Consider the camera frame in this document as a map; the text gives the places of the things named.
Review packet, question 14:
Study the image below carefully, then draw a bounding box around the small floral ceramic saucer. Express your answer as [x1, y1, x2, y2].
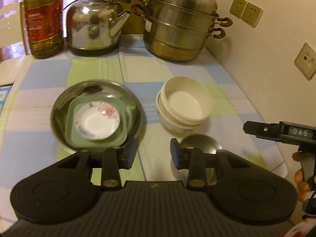
[73, 101, 120, 141]

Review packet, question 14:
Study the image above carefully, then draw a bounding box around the stainless steel oval plate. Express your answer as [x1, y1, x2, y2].
[50, 79, 146, 154]

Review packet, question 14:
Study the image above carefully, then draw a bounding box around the person's right hand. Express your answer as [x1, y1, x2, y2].
[292, 151, 309, 202]

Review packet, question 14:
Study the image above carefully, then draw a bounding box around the stainless steel steamer pot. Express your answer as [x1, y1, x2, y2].
[131, 0, 233, 62]

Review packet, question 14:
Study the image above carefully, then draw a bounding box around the blue white checked cloth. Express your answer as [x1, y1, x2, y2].
[0, 85, 12, 113]

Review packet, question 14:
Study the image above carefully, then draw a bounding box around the beige wall socket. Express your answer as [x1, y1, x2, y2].
[229, 0, 247, 19]
[242, 3, 263, 28]

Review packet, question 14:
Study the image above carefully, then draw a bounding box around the white ceramic bowl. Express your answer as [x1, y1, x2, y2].
[156, 91, 212, 134]

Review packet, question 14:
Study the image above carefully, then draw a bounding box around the cooking oil bottle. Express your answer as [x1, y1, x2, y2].
[24, 0, 64, 59]

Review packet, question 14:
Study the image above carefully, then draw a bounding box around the cream plastic round container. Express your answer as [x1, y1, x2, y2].
[160, 76, 213, 126]

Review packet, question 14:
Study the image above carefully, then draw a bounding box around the stainless steel kettle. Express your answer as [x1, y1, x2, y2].
[65, 0, 131, 57]

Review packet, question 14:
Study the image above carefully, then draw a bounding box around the checkered pastel tablecloth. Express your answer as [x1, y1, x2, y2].
[0, 34, 288, 232]

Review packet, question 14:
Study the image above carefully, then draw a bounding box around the green square plastic plate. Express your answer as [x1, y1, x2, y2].
[64, 96, 127, 149]

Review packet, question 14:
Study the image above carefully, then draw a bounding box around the white wooden chair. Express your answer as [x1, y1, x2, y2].
[1, 2, 30, 86]

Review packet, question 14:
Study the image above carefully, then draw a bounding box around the stainless steel round bowl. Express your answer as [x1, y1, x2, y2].
[175, 134, 222, 190]

